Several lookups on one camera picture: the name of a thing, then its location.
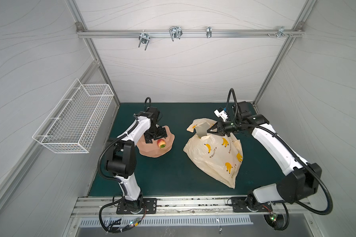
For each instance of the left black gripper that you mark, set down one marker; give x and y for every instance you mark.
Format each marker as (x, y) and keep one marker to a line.
(155, 133)

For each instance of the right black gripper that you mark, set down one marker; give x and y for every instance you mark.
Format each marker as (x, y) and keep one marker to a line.
(222, 128)

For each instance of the peach with green leaf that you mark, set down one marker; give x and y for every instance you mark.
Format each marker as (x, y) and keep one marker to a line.
(161, 143)

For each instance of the cream plastic banana bag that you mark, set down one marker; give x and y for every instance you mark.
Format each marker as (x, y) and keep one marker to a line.
(220, 157)

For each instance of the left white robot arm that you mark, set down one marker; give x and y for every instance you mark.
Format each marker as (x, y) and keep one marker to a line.
(118, 160)

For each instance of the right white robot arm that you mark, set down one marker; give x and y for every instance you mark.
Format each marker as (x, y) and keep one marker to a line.
(302, 179)

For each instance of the pink wavy plate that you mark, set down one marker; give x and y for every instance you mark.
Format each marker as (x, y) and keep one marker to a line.
(152, 150)

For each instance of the metal clamp hook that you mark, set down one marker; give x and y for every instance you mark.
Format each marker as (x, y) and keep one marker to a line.
(281, 33)
(144, 38)
(209, 32)
(175, 32)

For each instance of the white vent strip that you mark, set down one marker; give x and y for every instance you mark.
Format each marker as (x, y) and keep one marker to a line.
(159, 221)

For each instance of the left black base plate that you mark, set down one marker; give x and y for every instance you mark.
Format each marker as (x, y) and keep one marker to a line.
(140, 206)

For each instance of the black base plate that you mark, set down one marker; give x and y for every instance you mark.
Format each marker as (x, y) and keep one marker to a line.
(140, 206)
(240, 204)

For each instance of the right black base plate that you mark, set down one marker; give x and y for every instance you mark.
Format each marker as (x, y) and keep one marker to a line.
(240, 204)

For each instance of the white wire basket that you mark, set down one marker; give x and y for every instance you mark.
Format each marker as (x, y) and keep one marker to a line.
(72, 125)

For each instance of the aluminium top rail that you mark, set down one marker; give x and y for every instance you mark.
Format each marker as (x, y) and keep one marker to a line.
(159, 34)

